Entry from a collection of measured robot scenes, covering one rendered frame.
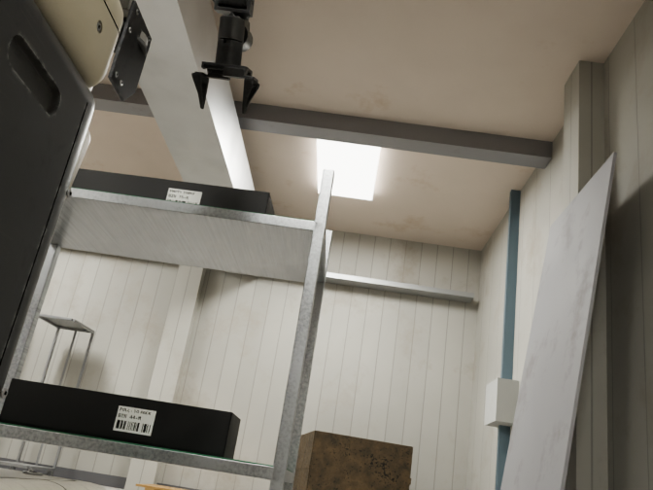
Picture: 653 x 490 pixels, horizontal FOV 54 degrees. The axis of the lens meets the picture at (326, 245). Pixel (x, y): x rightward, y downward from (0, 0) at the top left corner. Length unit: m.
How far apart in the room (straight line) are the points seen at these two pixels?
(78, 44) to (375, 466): 5.70
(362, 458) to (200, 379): 2.48
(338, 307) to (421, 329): 1.04
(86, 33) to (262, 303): 7.25
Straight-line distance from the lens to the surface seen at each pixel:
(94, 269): 8.50
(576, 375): 3.45
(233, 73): 1.45
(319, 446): 6.11
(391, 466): 6.24
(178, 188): 1.84
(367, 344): 7.75
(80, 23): 0.72
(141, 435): 1.70
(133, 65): 1.21
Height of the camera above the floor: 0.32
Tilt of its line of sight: 21 degrees up
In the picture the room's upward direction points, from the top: 9 degrees clockwise
